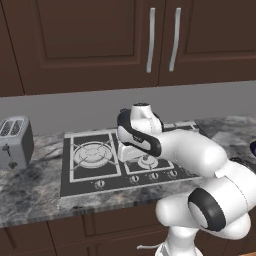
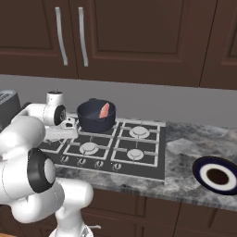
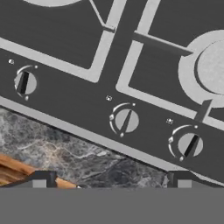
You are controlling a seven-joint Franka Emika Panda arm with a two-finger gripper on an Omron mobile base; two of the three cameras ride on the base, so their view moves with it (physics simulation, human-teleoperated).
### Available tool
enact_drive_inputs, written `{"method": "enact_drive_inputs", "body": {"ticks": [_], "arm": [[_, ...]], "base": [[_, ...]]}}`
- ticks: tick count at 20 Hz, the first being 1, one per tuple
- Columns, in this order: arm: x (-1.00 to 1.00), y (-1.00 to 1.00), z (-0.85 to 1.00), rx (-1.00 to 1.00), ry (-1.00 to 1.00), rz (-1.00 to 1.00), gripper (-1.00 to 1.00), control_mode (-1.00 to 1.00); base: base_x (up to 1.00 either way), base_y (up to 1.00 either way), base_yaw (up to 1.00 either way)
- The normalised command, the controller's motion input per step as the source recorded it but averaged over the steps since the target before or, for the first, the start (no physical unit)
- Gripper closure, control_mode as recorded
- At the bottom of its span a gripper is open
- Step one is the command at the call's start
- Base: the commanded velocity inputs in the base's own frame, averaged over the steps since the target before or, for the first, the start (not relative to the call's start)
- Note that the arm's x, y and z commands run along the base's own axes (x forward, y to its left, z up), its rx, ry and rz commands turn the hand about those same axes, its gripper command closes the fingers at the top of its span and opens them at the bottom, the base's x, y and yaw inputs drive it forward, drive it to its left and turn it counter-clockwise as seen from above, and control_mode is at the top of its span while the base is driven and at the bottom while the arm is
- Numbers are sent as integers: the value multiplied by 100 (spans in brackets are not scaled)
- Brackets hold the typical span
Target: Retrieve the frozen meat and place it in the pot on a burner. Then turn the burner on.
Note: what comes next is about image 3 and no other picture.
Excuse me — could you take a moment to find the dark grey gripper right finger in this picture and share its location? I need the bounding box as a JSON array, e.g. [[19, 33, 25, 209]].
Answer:
[[167, 171, 224, 189]]

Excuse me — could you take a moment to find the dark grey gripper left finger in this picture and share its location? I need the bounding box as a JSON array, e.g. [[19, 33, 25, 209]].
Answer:
[[1, 171, 57, 189]]

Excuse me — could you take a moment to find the wooden cupboard front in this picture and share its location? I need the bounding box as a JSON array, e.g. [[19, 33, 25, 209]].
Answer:
[[0, 153, 79, 189]]

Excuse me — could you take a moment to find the grey hob knob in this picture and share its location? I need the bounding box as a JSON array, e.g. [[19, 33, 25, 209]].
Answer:
[[114, 108, 140, 134], [13, 70, 39, 96], [177, 132, 205, 158]]

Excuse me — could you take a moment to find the dark grey hob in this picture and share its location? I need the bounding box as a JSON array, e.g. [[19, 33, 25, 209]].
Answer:
[[0, 0, 224, 186]]

